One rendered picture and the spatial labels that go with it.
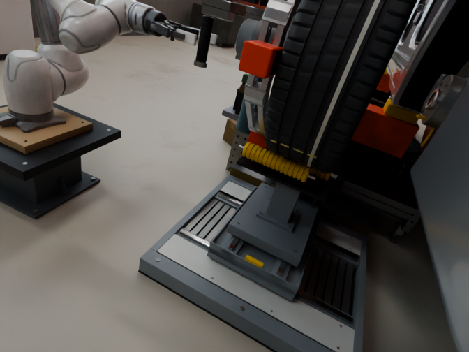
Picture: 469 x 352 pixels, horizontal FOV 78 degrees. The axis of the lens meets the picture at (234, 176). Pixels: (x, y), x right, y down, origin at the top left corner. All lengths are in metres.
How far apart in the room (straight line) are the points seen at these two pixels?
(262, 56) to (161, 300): 0.87
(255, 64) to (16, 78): 0.94
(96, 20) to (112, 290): 0.89
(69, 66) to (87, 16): 0.48
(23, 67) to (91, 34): 0.40
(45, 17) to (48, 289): 1.04
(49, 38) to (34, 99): 0.29
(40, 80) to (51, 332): 0.89
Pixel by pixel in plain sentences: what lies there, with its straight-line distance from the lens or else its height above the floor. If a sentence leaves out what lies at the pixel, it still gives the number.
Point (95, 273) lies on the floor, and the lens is 1.24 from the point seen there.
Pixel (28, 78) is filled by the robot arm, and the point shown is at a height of 0.53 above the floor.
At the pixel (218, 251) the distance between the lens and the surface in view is 1.15.
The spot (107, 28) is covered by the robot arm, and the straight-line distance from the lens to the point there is 1.08.
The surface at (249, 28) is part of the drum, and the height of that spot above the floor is 0.89.
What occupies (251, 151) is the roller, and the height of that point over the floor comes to 0.52.
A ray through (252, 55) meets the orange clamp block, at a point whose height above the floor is 0.86.
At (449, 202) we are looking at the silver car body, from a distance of 0.46.
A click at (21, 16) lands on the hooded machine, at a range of 3.54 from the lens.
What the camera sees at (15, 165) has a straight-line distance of 1.27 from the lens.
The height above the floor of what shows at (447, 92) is 0.88.
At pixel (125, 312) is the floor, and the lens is 1.14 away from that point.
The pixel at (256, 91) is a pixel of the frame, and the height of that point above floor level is 0.76.
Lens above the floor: 0.96
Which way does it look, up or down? 30 degrees down
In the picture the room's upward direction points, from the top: 16 degrees clockwise
